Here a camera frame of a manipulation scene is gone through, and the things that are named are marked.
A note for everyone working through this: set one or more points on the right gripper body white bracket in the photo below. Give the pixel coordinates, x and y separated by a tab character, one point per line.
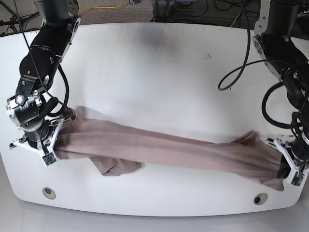
41	140

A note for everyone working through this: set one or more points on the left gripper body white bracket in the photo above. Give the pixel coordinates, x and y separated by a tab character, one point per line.
296	152

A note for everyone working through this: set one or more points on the mauve brown T-shirt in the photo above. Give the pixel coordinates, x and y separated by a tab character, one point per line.
117	149

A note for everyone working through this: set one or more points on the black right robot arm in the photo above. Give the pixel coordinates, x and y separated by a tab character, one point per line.
41	120

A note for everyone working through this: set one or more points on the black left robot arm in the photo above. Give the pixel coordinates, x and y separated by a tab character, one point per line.
273	43

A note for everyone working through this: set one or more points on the left table cable grommet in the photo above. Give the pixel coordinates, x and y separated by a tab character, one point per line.
49	193

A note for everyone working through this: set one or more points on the table cable grommet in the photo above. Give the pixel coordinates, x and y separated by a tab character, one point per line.
260	199
49	193

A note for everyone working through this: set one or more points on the right table cable grommet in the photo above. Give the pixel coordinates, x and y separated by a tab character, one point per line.
260	199

